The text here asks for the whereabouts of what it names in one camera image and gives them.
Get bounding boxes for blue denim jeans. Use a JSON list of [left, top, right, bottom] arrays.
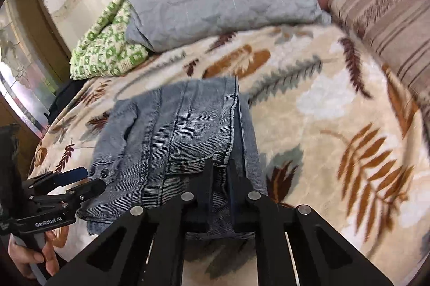
[[77, 76, 267, 239]]

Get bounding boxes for dark clothing at bedside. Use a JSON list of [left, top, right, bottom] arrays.
[[44, 79, 87, 125]]

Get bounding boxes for person left hand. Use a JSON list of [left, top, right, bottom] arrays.
[[8, 231, 60, 280]]

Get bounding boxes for leaf print blanket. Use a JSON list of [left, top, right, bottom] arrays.
[[32, 25, 429, 285]]

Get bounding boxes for green patterned quilt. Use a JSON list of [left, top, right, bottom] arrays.
[[70, 0, 149, 80]]

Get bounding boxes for striped beige pillow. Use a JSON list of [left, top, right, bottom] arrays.
[[329, 0, 429, 135]]

